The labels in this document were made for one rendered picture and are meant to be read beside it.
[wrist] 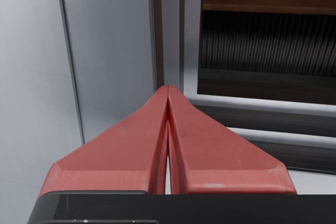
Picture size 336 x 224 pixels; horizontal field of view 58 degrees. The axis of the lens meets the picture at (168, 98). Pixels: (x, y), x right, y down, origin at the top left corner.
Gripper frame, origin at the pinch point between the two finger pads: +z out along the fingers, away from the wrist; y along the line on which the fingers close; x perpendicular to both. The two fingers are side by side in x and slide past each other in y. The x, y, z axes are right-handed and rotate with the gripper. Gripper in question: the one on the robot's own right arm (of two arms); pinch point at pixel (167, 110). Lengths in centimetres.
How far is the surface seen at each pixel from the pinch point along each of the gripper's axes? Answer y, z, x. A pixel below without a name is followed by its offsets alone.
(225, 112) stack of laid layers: -3.0, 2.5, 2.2
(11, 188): 9.3, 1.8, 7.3
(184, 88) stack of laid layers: -0.9, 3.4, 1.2
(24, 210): 9.1, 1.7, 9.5
